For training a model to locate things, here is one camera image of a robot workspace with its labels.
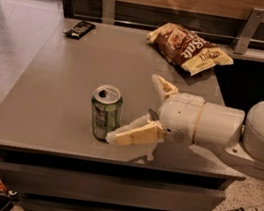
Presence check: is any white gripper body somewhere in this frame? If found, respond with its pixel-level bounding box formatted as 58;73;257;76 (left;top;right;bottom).
158;93;205;146

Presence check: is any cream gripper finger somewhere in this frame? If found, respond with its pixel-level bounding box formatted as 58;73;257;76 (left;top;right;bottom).
152;74;179;103
106;114;165;146

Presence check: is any green soda can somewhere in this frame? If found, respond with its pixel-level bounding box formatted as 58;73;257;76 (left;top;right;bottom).
91;84;123;141

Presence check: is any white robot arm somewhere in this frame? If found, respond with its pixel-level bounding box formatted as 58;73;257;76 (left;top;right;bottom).
106;74;264;179

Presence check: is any black rxbar chocolate bar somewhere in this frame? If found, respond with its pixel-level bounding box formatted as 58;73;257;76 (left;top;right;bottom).
64;20;96;40

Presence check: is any brown yellow chip bag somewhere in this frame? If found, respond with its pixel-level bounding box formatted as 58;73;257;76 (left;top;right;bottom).
147;23;233;76

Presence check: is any upper grey drawer front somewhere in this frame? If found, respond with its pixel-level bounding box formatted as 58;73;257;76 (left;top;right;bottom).
0;161;225;211

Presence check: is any grey drawer cabinet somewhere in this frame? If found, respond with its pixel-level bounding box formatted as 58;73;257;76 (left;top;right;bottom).
0;3;264;211

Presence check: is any left metal bracket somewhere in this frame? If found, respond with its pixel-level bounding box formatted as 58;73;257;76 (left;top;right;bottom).
102;0;116;25

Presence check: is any metal bracket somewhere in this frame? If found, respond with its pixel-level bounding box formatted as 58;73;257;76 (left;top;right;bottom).
102;0;116;25
231;7;264;55

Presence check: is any right metal bracket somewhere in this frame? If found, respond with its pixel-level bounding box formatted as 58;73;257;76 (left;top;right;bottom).
231;7;264;55

